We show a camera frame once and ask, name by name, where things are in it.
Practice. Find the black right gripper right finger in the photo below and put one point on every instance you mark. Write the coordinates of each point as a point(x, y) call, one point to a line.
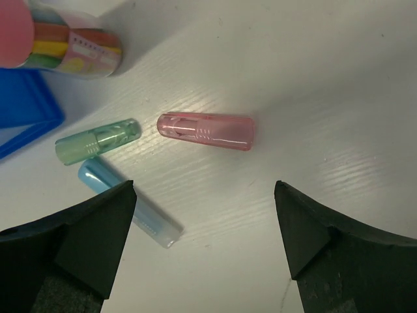
point(341, 264)

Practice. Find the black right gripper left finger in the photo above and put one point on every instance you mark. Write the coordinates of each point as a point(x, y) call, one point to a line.
point(67, 261)

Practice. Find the light blue highlighter right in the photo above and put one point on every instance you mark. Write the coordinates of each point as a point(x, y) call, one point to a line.
point(99, 176)

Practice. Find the green highlighter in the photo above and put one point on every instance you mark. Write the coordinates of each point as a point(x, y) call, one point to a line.
point(94, 142)

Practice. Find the blue compartment tray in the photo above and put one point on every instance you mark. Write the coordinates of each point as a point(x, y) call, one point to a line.
point(29, 109)

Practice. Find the pink highlighter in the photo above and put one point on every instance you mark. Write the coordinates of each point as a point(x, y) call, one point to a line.
point(225, 131)

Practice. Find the pink capped glue stick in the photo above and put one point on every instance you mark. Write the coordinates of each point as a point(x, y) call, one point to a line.
point(38, 36)

